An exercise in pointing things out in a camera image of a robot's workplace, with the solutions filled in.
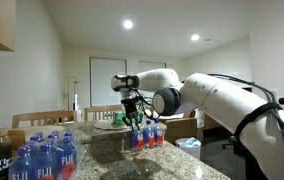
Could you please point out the white trash bin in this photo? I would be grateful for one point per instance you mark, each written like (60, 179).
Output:
(192, 146)

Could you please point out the green tissue box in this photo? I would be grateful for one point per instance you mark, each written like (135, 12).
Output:
(118, 116)

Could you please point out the shrink-wrapped Fiji bottle pack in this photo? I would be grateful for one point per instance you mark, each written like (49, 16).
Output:
(50, 158)

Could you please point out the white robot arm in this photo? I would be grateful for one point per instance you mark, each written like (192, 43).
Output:
(256, 123)

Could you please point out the wooden chair right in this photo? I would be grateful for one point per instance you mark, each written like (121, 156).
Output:
(100, 112)

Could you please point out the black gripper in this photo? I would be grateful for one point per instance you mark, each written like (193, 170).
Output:
(131, 110)

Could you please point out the wooden chair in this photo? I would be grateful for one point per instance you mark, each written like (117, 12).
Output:
(100, 112)
(45, 118)

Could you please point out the fiji water bottle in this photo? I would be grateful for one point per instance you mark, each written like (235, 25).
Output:
(148, 135)
(137, 143)
(158, 133)

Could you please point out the wooden chair left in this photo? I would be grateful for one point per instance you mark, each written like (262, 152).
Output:
(45, 118)

